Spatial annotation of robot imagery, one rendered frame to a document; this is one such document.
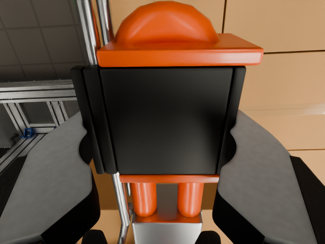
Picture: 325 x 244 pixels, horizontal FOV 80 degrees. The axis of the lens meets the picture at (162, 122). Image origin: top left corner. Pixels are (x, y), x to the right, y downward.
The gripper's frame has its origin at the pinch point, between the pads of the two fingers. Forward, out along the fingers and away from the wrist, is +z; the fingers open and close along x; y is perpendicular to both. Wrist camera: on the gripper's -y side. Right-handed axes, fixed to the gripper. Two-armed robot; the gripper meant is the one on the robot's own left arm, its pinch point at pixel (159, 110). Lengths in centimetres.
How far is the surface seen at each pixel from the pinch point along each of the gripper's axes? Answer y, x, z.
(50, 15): 0, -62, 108
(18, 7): -4, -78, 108
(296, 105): 27, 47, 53
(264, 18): -1, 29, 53
